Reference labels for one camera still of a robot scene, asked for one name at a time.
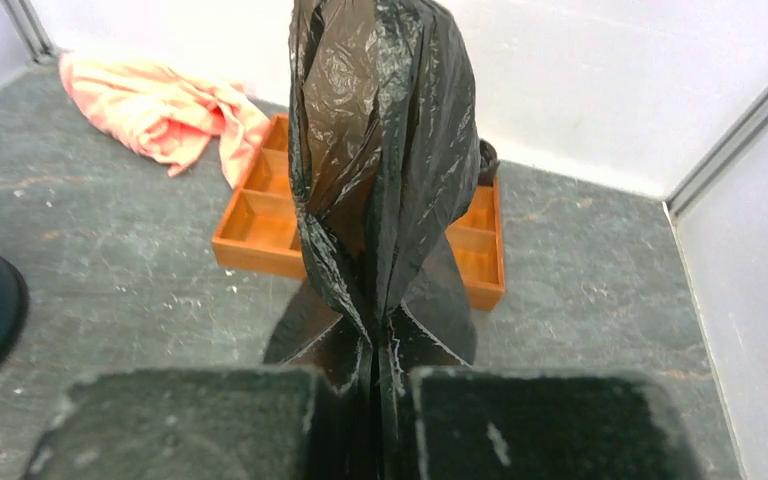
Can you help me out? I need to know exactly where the black plastic trash bag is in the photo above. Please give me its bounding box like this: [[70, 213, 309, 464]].
[[264, 1, 481, 479]]

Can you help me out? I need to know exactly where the left aluminium corner post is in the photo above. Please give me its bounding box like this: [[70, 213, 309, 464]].
[[0, 0, 59, 65]]

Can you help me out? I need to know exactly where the orange compartment tray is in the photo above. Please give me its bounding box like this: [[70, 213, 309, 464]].
[[212, 113, 506, 311]]

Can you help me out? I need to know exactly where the right aluminium corner post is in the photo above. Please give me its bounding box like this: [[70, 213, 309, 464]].
[[663, 86, 768, 221]]

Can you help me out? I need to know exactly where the pink cloth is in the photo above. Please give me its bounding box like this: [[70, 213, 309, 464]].
[[58, 52, 270, 187]]

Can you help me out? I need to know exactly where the rolled bag back right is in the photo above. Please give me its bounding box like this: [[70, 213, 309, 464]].
[[477, 139, 500, 187]]

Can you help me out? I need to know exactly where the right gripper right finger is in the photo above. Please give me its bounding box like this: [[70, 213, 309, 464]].
[[410, 367, 702, 479]]

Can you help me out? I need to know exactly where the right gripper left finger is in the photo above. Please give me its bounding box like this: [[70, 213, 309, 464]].
[[22, 368, 321, 479]]

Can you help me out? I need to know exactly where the aluminium corner post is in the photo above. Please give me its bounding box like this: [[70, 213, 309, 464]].
[[0, 0, 59, 65], [663, 86, 768, 221]]

